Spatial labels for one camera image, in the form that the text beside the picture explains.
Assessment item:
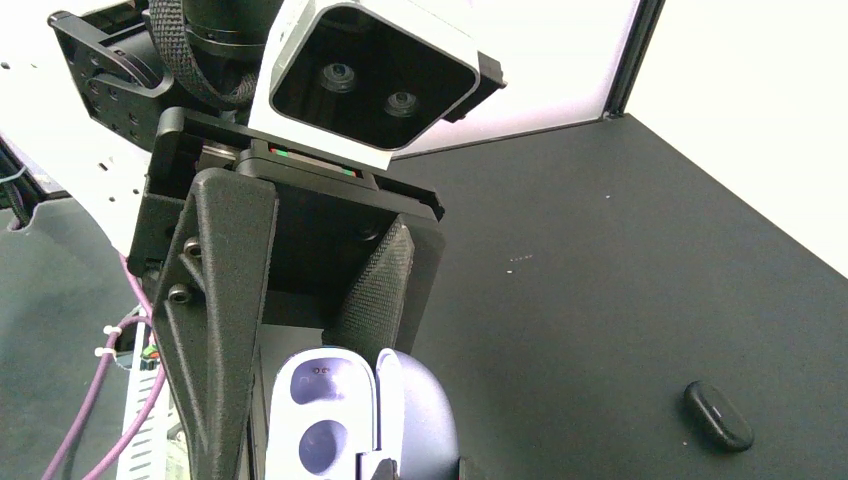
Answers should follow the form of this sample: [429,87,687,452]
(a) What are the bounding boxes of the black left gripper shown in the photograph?
[128,107,444,479]

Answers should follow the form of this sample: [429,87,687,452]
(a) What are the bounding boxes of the white slotted cable duct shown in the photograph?
[115,307,183,480]

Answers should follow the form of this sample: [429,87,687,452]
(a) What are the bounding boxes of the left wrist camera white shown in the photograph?
[247,1,506,170]

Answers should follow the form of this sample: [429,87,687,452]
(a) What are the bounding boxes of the black earbud charging case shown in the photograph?
[682,380,755,453]

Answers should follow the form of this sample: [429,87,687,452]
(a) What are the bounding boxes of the lilac earbud charging case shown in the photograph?
[264,347,461,479]

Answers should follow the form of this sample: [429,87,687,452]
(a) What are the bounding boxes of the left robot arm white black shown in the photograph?
[1,1,483,479]

